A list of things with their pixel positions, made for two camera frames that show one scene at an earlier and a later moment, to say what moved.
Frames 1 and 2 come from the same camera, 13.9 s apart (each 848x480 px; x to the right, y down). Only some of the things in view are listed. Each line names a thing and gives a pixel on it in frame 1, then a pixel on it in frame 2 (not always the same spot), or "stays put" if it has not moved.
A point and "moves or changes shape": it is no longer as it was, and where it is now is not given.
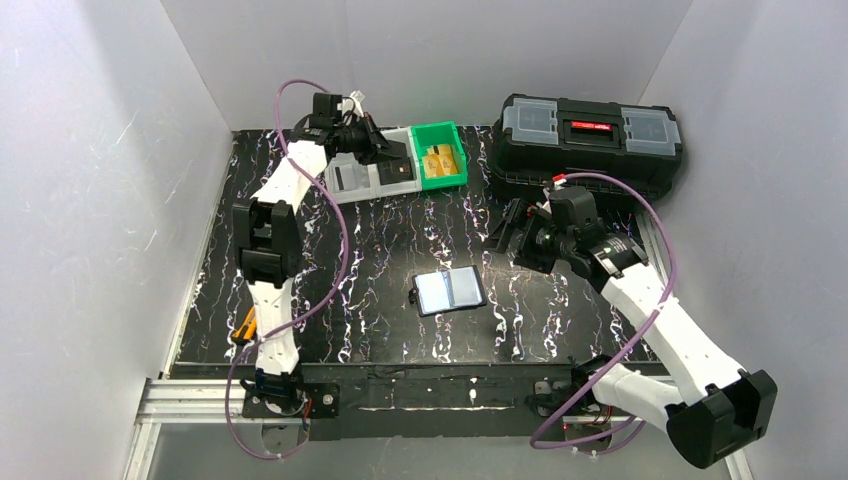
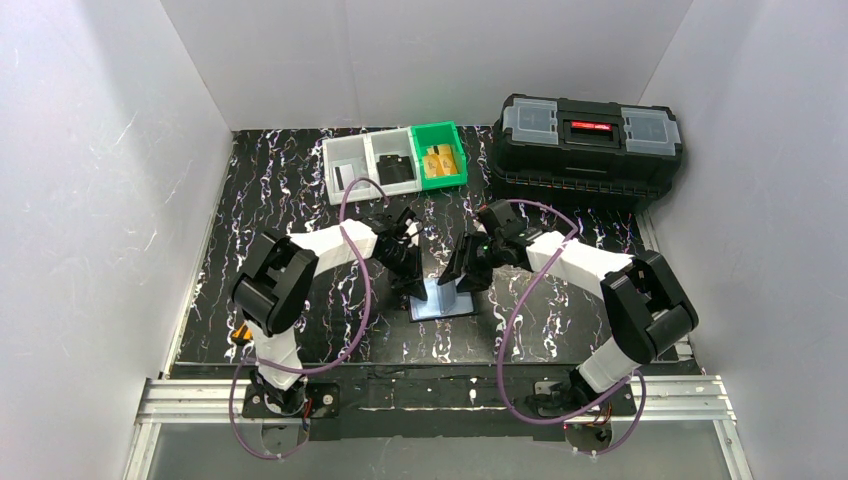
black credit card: (395, 171) stays put
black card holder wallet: (444, 290) moves or changes shape
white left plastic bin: (366, 186) stays put
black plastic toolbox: (539, 138) stays put
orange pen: (248, 327) stays put
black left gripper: (375, 140) → (399, 251)
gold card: (447, 160) stays put
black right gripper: (521, 230) → (473, 258)
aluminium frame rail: (225, 401) stays put
